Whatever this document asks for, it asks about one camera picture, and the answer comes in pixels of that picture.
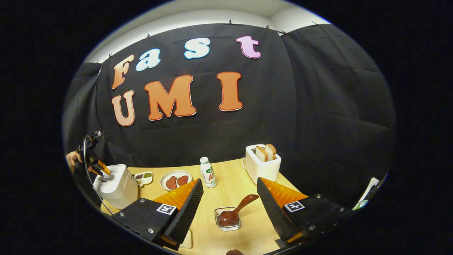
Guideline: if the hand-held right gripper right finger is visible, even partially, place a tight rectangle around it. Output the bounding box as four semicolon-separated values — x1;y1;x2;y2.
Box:
257;177;355;248

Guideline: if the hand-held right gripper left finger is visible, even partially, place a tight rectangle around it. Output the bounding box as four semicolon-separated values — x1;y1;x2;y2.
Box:
113;178;204;251

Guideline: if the white rice cooker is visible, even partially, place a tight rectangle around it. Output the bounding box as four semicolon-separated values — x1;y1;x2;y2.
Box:
93;164;138;210

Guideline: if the brown wooden spoon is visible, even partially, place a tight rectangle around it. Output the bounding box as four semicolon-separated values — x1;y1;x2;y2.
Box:
218;194;259;227

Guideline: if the cream plastic container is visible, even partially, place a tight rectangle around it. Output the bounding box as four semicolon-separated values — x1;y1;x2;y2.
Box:
180;229;193;249

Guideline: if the white round plate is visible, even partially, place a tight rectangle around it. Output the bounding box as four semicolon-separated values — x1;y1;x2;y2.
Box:
160;170;193;191

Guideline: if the small white sauce dish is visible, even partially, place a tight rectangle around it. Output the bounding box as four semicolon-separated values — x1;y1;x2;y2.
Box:
134;171;153;187

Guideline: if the white toaster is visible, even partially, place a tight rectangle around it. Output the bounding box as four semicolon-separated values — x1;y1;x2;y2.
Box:
243;144;282;185

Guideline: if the white drink bottle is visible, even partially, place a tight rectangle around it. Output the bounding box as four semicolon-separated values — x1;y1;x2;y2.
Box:
200;157;217;188

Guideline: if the white flat panel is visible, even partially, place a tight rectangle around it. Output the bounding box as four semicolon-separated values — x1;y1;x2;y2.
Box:
353;177;380;211

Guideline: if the row of backdrop clips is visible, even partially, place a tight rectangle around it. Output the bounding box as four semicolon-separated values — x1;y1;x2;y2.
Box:
96;20;319;64

